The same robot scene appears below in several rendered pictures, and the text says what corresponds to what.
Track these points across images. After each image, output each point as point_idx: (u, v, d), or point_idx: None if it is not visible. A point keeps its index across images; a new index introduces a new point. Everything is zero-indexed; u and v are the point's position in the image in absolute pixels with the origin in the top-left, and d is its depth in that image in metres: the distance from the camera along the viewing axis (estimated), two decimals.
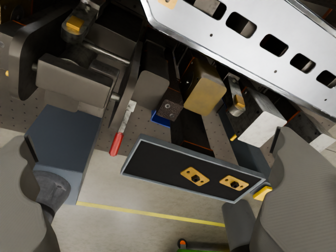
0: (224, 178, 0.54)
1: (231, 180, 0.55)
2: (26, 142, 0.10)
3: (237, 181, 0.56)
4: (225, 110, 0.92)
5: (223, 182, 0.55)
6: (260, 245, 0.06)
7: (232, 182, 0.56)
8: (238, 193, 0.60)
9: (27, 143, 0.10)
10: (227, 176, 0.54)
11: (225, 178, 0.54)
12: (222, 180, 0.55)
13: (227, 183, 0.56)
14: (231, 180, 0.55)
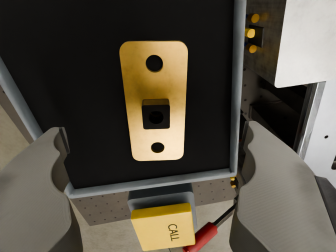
0: (161, 43, 0.11)
1: (164, 85, 0.12)
2: (60, 134, 0.10)
3: (171, 114, 0.13)
4: None
5: (134, 62, 0.11)
6: (239, 240, 0.06)
7: (157, 97, 0.13)
8: (118, 170, 0.16)
9: (61, 135, 0.10)
10: (174, 46, 0.11)
11: (163, 46, 0.11)
12: (143, 47, 0.11)
13: (140, 84, 0.12)
14: (166, 84, 0.12)
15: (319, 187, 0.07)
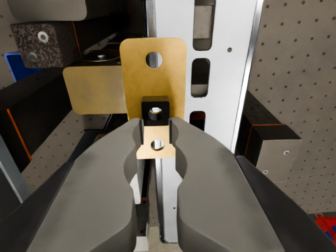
0: (160, 40, 0.11)
1: (164, 82, 0.12)
2: (139, 125, 0.11)
3: (171, 111, 0.13)
4: (94, 136, 0.73)
5: (134, 59, 0.12)
6: (187, 239, 0.06)
7: (157, 94, 0.13)
8: None
9: (139, 127, 0.11)
10: (173, 43, 0.11)
11: (163, 43, 0.11)
12: (142, 44, 0.11)
13: (139, 81, 0.12)
14: (166, 81, 0.12)
15: (240, 165, 0.08)
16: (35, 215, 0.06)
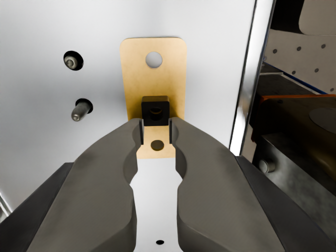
0: (160, 40, 0.11)
1: (164, 82, 0.12)
2: (139, 125, 0.11)
3: (171, 111, 0.13)
4: None
5: (134, 59, 0.12)
6: (187, 239, 0.06)
7: (157, 94, 0.13)
8: None
9: (139, 127, 0.11)
10: (173, 43, 0.11)
11: (163, 43, 0.11)
12: (142, 44, 0.11)
13: (139, 81, 0.12)
14: (166, 81, 0.12)
15: (240, 165, 0.08)
16: (35, 215, 0.06)
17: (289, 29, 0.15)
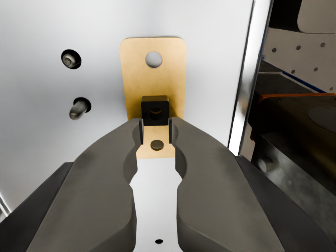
0: (160, 40, 0.11)
1: (164, 82, 0.12)
2: (139, 125, 0.11)
3: (171, 111, 0.13)
4: None
5: (134, 59, 0.12)
6: (187, 239, 0.06)
7: (157, 94, 0.13)
8: None
9: (139, 127, 0.11)
10: (173, 43, 0.11)
11: (163, 43, 0.11)
12: (142, 44, 0.11)
13: (139, 81, 0.12)
14: (166, 81, 0.12)
15: (240, 165, 0.08)
16: (35, 215, 0.06)
17: (288, 28, 0.15)
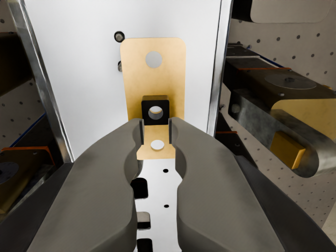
0: (160, 40, 0.11)
1: (164, 82, 0.13)
2: (140, 125, 0.11)
3: (171, 110, 0.13)
4: None
5: (134, 58, 0.12)
6: (186, 239, 0.06)
7: (157, 93, 0.13)
8: None
9: (140, 127, 0.11)
10: (173, 43, 0.11)
11: (162, 43, 0.11)
12: (142, 44, 0.11)
13: (140, 80, 0.12)
14: (166, 80, 0.12)
15: (239, 165, 0.08)
16: (36, 215, 0.06)
17: (247, 19, 0.24)
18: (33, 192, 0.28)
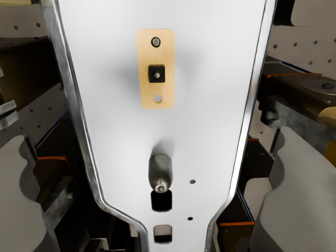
0: (159, 30, 0.20)
1: (161, 56, 0.21)
2: (26, 142, 0.10)
3: (166, 74, 0.22)
4: None
5: (144, 41, 0.20)
6: (260, 245, 0.06)
7: (157, 63, 0.21)
8: None
9: (27, 143, 0.10)
10: (167, 32, 0.20)
11: (161, 32, 0.20)
12: (149, 32, 0.20)
13: (147, 55, 0.21)
14: (163, 55, 0.21)
15: None
16: None
17: (285, 23, 0.23)
18: (55, 206, 0.27)
